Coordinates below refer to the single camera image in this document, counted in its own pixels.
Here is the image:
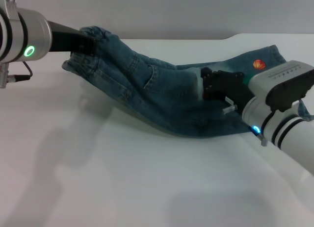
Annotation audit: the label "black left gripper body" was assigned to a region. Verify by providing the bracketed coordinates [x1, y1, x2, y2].
[46, 20, 81, 52]

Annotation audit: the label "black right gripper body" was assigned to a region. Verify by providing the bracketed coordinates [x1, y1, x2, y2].
[205, 71, 257, 112]

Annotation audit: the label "blue denim shorts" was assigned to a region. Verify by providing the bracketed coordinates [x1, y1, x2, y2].
[61, 25, 311, 139]

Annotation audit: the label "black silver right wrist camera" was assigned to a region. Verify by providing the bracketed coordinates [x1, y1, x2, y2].
[247, 60, 314, 113]

